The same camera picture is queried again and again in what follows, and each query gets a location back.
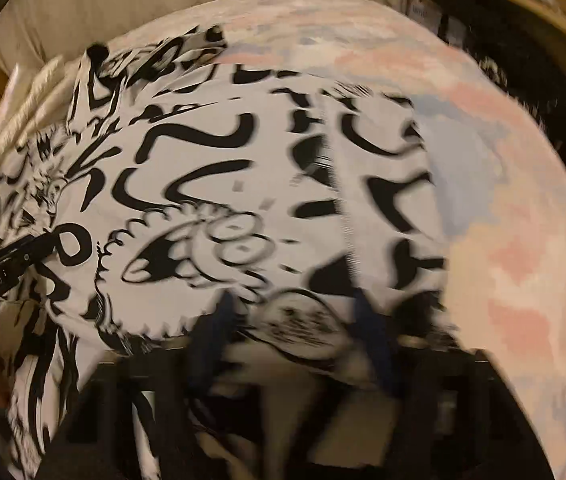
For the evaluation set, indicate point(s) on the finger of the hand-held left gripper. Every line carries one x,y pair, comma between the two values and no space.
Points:
38,249

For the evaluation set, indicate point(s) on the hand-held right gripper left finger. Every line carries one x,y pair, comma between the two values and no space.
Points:
213,335

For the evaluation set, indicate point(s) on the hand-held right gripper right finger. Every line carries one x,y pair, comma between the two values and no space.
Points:
369,335

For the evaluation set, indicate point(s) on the white black printed shirt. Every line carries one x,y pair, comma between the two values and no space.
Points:
263,170

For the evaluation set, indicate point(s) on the pastel patchy bed sheet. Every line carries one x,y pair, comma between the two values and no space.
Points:
513,260

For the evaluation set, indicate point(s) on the black speckled cloth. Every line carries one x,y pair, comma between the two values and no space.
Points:
528,105

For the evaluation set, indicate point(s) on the wooden shelf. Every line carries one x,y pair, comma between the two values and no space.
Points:
563,15

